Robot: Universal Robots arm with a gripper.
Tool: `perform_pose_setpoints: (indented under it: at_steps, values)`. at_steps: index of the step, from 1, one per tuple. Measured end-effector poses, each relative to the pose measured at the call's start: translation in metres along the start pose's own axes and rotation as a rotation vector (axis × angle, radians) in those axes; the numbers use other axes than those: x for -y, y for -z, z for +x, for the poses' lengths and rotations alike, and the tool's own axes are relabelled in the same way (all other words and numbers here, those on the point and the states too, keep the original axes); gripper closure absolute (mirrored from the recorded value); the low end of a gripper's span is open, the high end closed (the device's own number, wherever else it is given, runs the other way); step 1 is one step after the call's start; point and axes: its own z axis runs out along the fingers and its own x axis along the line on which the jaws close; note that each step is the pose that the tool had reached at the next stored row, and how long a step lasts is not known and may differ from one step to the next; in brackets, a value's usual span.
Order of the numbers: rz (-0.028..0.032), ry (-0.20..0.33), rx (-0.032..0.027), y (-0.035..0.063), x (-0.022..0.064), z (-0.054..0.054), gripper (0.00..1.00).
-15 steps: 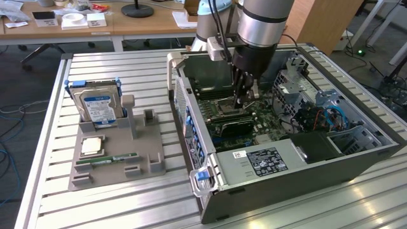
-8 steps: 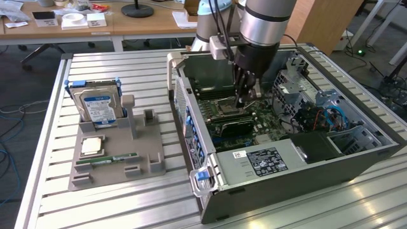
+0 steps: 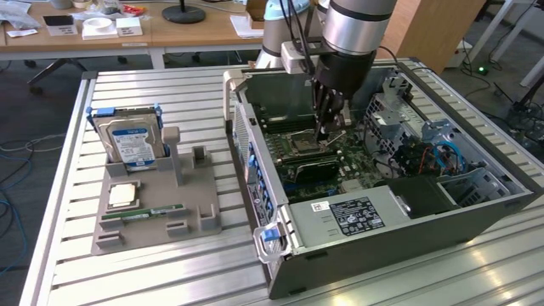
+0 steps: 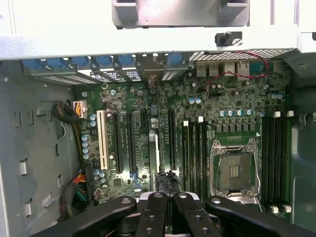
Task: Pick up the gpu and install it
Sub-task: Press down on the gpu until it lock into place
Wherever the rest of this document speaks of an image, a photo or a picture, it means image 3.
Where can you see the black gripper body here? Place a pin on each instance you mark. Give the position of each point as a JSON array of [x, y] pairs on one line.
[[342, 73]]

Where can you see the graphics card with metal bracket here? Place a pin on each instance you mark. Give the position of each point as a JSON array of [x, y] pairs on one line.
[[316, 172]]

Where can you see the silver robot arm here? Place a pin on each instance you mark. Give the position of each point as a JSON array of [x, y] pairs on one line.
[[352, 25]]

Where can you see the CPU socket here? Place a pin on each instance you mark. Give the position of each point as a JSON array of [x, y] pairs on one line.
[[303, 143]]

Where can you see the perforated metal drive cage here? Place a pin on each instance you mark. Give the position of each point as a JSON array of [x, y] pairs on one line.
[[391, 127]]

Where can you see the RAM stick with label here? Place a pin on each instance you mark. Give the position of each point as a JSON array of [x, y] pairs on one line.
[[298, 160]]

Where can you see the green motherboard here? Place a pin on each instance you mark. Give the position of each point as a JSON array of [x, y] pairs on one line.
[[362, 169]]

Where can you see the silver chipset heat sink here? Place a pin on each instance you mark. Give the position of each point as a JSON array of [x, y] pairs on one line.
[[352, 185]]

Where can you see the stack of white papers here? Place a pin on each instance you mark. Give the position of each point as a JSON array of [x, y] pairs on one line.
[[244, 27]]

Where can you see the wooden cabinet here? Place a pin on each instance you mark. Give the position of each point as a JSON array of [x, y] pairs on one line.
[[451, 38]]

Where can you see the small cardboard box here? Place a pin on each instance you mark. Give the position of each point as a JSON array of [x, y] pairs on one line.
[[255, 11]]

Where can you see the device with green light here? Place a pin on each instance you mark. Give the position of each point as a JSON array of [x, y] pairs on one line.
[[482, 69]]

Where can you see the grey power supply unit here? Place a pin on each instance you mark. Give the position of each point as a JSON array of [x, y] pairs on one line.
[[315, 229]]

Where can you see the wooden desk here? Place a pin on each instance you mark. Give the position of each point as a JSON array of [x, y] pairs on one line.
[[191, 35]]

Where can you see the blue case latch tab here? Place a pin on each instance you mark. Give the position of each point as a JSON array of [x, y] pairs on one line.
[[268, 236]]

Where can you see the black lamp base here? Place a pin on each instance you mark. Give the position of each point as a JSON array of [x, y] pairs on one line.
[[183, 15]]

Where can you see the metal disk bay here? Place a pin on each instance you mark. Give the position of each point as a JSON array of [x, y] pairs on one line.
[[488, 191]]

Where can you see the open grey PC case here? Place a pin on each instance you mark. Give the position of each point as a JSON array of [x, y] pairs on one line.
[[383, 255]]

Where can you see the hard disk in blue caddy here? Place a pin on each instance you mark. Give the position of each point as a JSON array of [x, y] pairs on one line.
[[127, 146]]

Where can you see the plain white box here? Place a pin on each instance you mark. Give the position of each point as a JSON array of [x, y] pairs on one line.
[[128, 27]]

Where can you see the green RAM stick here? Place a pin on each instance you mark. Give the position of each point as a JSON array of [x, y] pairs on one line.
[[142, 212]]

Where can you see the grey plastic parts rack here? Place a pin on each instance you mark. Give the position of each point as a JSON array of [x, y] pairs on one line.
[[162, 229]]

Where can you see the red small item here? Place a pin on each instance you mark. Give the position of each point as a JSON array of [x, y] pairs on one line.
[[132, 11]]

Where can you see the CPU chip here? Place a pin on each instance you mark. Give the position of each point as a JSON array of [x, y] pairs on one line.
[[122, 194]]

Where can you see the flat white box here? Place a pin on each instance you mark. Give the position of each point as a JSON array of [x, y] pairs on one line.
[[102, 35]]

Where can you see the white tape roll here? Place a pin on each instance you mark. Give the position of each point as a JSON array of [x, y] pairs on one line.
[[96, 23]]

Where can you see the black chair base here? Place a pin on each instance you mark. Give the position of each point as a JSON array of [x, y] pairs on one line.
[[55, 68]]

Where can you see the beige tape roll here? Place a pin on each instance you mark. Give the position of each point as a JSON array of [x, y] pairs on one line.
[[80, 3]]

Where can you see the white box with black top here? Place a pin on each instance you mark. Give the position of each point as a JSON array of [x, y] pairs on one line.
[[62, 27]]

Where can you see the grey cup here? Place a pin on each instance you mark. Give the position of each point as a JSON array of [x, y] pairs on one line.
[[60, 4]]

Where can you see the white label card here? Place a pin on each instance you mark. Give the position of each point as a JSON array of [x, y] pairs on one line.
[[22, 32]]

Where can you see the clear plastic bag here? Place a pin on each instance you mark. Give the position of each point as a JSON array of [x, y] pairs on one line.
[[16, 14]]

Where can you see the grey metal disk bracket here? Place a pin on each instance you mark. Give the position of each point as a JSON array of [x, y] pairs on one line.
[[442, 127]]

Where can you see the white desk frame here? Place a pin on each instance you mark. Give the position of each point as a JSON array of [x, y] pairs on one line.
[[514, 28]]

